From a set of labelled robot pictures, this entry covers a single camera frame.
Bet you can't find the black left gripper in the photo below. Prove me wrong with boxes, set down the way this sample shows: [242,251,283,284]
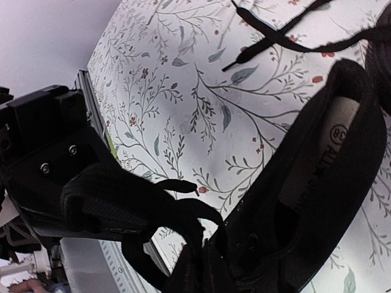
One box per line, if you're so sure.
[1,85,150,249]

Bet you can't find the black front canvas sneaker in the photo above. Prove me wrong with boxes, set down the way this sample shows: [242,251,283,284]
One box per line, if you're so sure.
[60,59,391,293]

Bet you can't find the black canvas sneaker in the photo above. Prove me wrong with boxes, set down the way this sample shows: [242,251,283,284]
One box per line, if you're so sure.
[60,59,391,293]
[223,1,390,110]

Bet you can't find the green tape piece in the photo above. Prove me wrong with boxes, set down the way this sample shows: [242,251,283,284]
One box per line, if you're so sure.
[105,134,118,160]

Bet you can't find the floral tablecloth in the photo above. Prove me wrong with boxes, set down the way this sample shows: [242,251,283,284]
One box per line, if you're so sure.
[87,1,390,292]

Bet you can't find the black rear canvas sneaker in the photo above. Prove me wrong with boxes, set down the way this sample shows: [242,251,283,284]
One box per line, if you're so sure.
[223,1,390,110]

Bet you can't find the aluminium front rail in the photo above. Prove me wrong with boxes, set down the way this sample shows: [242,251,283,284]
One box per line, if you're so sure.
[62,70,156,292]

